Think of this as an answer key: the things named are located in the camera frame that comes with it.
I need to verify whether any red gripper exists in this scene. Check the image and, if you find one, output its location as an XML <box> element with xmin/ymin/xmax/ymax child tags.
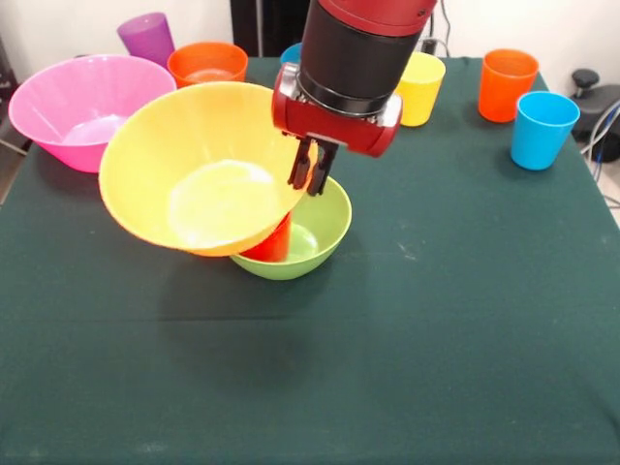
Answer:
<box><xmin>270</xmin><ymin>62</ymin><xmax>404</xmax><ymax>197</ymax></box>

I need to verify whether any green plastic bowl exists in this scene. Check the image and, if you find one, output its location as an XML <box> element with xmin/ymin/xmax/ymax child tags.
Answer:
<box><xmin>230</xmin><ymin>176</ymin><xmax>353</xmax><ymax>281</ymax></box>

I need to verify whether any red plastic cup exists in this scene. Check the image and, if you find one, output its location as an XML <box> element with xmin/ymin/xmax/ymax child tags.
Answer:
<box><xmin>240</xmin><ymin>211</ymin><xmax>294</xmax><ymax>264</ymax></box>

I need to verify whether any blue plastic bowl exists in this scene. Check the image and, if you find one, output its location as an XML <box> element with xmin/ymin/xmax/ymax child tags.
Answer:
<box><xmin>279</xmin><ymin>42</ymin><xmax>304</xmax><ymax>67</ymax></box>

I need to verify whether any yellow plastic bowl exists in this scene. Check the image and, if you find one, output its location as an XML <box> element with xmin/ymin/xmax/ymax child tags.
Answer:
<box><xmin>98</xmin><ymin>80</ymin><xmax>320</xmax><ymax>258</ymax></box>

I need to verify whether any orange plastic bowl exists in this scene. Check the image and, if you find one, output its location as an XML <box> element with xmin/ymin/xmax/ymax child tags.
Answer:
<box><xmin>167</xmin><ymin>41</ymin><xmax>249</xmax><ymax>90</ymax></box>

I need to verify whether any purple plastic cup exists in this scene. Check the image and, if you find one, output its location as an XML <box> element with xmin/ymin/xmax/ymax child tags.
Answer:
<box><xmin>116</xmin><ymin>12</ymin><xmax>176</xmax><ymax>69</ymax></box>

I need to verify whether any blue plastic cup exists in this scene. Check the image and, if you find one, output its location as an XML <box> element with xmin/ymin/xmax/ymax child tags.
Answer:
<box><xmin>510</xmin><ymin>90</ymin><xmax>581</xmax><ymax>171</ymax></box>

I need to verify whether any pink plastic bowl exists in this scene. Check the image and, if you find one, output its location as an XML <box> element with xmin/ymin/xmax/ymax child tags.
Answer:
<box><xmin>8</xmin><ymin>54</ymin><xmax>178</xmax><ymax>174</ymax></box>

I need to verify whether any yellow plastic cup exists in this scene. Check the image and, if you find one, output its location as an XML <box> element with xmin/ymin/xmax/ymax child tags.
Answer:
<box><xmin>394</xmin><ymin>51</ymin><xmax>447</xmax><ymax>128</ymax></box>

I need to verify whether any dark green tablecloth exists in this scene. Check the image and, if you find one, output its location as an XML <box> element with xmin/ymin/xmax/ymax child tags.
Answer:
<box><xmin>0</xmin><ymin>54</ymin><xmax>620</xmax><ymax>465</ymax></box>

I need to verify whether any orange plastic cup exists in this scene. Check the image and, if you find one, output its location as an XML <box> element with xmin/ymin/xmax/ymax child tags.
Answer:
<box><xmin>478</xmin><ymin>47</ymin><xmax>541</xmax><ymax>123</ymax></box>

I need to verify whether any black wall cable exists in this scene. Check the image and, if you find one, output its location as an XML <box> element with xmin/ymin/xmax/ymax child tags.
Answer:
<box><xmin>418</xmin><ymin>0</ymin><xmax>452</xmax><ymax>57</ymax></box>

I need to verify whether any grey cable bundle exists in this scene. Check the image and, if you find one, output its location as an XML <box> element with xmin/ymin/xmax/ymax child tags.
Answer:
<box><xmin>580</xmin><ymin>101</ymin><xmax>620</xmax><ymax>185</ymax></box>

